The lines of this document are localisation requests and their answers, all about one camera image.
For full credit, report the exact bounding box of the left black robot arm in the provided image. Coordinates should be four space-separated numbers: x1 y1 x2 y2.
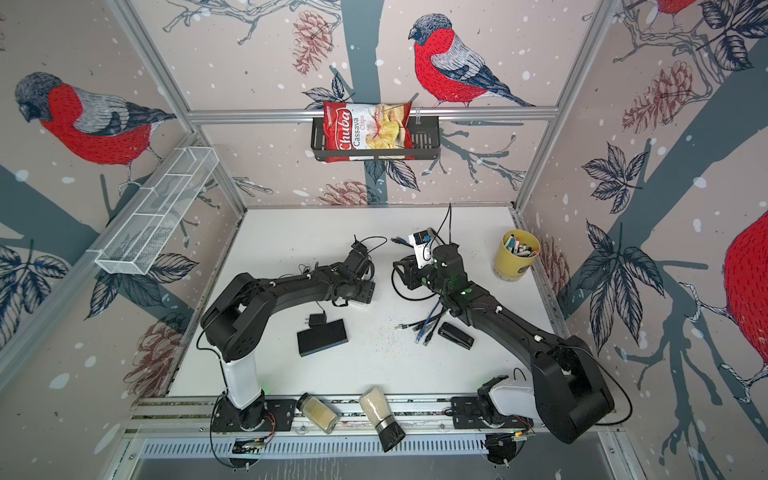
201 261 375 412

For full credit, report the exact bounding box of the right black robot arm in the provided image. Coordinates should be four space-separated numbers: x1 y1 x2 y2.
392 243 634 444

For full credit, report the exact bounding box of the black stapler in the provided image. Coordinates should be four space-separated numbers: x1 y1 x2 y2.
438 322 474 350

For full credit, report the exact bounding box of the yellow cup with pens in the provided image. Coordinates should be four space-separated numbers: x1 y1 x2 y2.
493 230 541 281

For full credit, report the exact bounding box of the glass spice jar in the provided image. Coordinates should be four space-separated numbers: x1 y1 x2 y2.
297 393 340 435

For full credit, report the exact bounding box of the red cassava chips bag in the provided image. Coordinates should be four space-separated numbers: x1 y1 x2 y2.
323 102 413 162

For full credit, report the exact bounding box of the black looped ethernet cable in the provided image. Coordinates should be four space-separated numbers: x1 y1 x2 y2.
390 263 448 302

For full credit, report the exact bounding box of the black network switch box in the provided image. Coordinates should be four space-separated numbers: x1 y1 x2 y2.
297 319 348 357

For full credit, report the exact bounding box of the black wall basket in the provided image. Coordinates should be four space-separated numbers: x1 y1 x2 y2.
310 116 441 162

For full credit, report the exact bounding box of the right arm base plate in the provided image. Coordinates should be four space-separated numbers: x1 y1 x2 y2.
446 375 540 431

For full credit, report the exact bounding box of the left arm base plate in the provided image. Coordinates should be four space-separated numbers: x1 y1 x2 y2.
210 395 297 433

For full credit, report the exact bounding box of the white wire mesh shelf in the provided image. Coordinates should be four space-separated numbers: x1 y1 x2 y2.
95 146 219 275

